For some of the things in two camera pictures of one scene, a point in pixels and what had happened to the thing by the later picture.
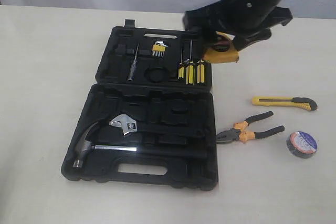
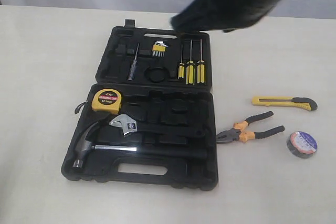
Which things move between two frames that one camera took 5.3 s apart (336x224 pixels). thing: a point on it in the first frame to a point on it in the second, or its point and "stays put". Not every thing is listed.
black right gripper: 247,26 to 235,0
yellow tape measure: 223,50 to 107,101
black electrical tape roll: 302,144 stays put
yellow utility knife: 297,102 stays put
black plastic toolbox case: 151,118 stays put
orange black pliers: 238,132 stays put
